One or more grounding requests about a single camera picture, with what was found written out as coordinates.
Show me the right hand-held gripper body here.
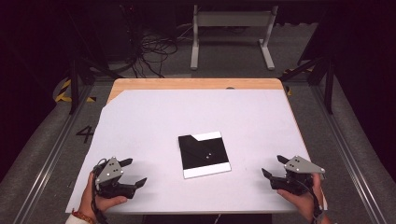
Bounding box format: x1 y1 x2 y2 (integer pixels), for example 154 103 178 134
270 155 326 197

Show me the wooden table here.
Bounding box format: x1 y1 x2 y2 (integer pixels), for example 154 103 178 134
106 77 329 216

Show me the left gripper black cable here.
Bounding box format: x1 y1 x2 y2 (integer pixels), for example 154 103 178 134
91 158 110 224

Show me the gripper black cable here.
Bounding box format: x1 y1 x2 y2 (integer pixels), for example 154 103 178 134
297 179 325 224
91 158 110 224

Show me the person's right hand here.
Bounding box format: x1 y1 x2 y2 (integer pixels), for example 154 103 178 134
276 173 327 223

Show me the person's left hand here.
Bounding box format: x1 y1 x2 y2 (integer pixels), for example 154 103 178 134
78 172 129 220

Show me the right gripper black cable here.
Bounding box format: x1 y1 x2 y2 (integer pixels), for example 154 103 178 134
297 179 325 224

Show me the black metal stand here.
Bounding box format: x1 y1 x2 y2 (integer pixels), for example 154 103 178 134
279 55 336 116
65 8 123 116

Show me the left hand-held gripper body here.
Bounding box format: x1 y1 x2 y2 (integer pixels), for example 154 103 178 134
92 156 136 200

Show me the white metal desk frame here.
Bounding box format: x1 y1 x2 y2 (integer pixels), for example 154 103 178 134
190 4 279 71

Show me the tangle of black cables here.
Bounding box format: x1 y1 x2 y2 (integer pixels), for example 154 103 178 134
129 29 181 78

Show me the orange bracelet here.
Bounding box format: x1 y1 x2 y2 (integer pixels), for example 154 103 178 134
71 208 96 224

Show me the metal floor rail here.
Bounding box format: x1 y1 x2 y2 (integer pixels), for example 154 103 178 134
12 84 94 224
311 85 389 224

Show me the white paper sheet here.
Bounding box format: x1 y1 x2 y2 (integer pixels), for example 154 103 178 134
64 89 329 215

